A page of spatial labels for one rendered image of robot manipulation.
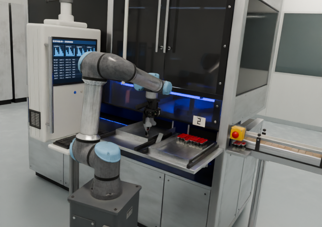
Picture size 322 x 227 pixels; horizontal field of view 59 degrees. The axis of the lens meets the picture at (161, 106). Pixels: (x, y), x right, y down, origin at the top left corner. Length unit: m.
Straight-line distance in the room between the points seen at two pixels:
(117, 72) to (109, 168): 0.43
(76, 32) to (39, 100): 0.51
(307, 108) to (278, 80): 0.78
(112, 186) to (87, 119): 0.33
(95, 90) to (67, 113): 0.75
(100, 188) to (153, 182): 0.88
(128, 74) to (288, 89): 5.27
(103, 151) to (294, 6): 5.52
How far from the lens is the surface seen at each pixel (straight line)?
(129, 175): 2.30
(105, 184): 1.34
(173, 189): 2.10
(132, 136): 1.82
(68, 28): 1.99
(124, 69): 1.27
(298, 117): 6.38
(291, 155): 1.84
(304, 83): 6.28
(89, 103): 1.35
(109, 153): 1.29
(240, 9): 1.72
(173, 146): 1.75
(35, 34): 1.92
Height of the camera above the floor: 1.50
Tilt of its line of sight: 13 degrees down
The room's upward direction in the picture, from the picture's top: 4 degrees clockwise
